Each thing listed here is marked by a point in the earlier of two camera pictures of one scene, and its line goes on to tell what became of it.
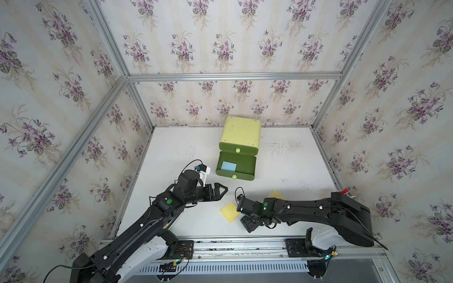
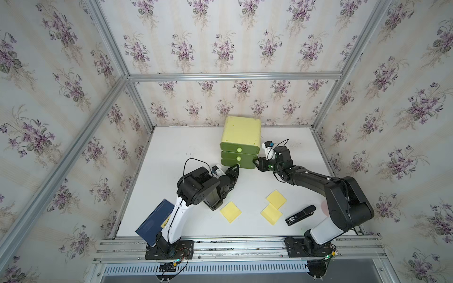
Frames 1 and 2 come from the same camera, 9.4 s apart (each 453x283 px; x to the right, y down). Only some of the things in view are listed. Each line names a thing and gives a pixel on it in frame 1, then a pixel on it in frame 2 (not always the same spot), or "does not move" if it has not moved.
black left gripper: [216, 196] -> [232, 175]
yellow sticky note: [275, 193] does not move
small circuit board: [170, 267] does not move
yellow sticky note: [229, 211] does not move
